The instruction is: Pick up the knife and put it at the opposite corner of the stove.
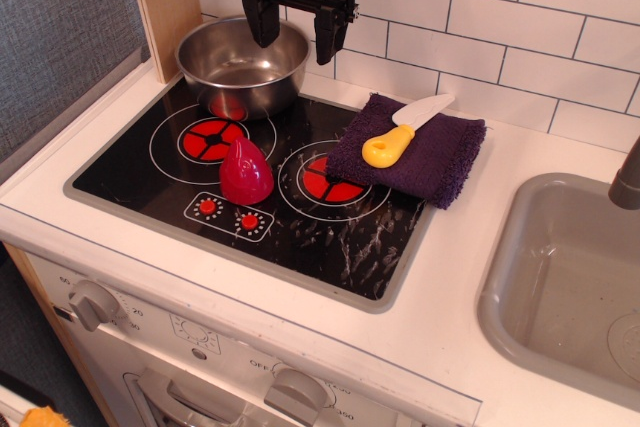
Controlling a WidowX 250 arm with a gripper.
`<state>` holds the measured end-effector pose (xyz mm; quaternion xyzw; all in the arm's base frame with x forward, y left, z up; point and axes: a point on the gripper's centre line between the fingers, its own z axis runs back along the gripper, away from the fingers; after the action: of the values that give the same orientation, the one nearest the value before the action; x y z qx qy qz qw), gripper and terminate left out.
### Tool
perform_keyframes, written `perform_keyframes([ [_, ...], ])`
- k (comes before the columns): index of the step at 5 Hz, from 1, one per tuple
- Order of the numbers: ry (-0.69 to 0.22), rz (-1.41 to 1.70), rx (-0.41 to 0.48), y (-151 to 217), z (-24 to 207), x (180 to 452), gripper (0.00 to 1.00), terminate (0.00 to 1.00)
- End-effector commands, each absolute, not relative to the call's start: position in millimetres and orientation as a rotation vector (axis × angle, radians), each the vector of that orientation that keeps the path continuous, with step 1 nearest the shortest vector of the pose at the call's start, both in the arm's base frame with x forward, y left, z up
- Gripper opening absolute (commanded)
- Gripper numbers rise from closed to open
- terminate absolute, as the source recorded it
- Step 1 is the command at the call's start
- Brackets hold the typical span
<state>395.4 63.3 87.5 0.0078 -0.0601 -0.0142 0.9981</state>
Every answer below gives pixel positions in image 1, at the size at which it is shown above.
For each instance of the grey right oven knob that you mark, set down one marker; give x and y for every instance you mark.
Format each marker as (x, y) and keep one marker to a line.
(296, 395)

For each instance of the grey faucet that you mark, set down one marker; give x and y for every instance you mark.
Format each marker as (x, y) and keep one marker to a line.
(624, 190)

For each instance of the purple folded towel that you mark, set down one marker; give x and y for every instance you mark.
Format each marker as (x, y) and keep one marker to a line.
(435, 165)

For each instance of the grey oven door handle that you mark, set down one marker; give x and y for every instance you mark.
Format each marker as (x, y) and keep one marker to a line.
(182, 398)

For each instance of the yellow orange plush toy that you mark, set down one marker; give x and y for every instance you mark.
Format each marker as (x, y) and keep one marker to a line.
(44, 417)

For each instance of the stainless steel pot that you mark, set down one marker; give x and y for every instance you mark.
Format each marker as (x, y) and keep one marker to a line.
(232, 77)

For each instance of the red teardrop plastic toy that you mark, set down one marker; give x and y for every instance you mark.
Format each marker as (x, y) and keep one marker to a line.
(245, 176)

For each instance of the grey oven knob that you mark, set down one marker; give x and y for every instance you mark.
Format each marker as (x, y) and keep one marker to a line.
(296, 395)
(92, 304)

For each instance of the grey left oven knob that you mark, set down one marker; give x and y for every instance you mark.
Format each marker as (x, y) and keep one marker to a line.
(92, 304)

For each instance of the black toy stovetop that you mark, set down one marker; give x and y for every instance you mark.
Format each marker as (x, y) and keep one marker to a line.
(336, 237)

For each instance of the yellow handled white toy knife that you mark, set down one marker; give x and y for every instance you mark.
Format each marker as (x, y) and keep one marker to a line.
(385, 150)

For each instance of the grey sink basin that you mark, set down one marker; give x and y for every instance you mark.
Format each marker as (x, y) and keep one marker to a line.
(561, 298)

